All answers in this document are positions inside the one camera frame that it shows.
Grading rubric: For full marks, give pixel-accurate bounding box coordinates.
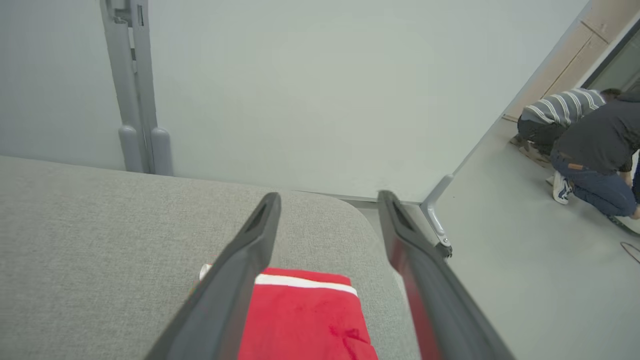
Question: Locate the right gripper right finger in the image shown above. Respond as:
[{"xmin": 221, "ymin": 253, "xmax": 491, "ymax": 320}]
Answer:
[{"xmin": 377, "ymin": 190, "xmax": 516, "ymax": 360}]

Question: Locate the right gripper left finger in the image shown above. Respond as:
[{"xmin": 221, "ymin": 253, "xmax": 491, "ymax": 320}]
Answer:
[{"xmin": 145, "ymin": 192, "xmax": 282, "ymax": 360}]

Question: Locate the red garment with white trim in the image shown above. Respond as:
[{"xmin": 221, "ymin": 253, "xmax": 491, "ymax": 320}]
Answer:
[{"xmin": 199, "ymin": 263, "xmax": 379, "ymax": 360}]

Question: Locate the metal partition foot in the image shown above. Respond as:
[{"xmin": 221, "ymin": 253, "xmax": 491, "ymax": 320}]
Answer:
[{"xmin": 420, "ymin": 174, "xmax": 454, "ymax": 259}]

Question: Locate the grey fabric sofa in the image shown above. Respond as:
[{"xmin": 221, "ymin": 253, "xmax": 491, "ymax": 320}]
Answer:
[{"xmin": 0, "ymin": 155, "xmax": 422, "ymax": 360}]

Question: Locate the person in dark shirt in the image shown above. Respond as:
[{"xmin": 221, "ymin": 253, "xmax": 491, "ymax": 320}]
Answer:
[{"xmin": 549, "ymin": 90, "xmax": 640, "ymax": 222}]

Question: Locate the person in striped shirt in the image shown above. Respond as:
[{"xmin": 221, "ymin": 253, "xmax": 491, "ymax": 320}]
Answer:
[{"xmin": 510, "ymin": 87, "xmax": 622, "ymax": 162}]

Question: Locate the wooden cabinet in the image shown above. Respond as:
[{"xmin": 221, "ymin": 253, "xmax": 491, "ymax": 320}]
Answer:
[{"xmin": 504, "ymin": 0, "xmax": 640, "ymax": 122}]

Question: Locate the grey partition base rail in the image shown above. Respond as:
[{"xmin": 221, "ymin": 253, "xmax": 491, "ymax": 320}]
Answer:
[{"xmin": 295, "ymin": 189, "xmax": 426, "ymax": 205}]

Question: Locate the grey partition post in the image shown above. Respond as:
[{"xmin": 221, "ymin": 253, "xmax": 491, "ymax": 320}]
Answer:
[
  {"xmin": 100, "ymin": 0, "xmax": 151, "ymax": 174},
  {"xmin": 131, "ymin": 0, "xmax": 174, "ymax": 177}
]

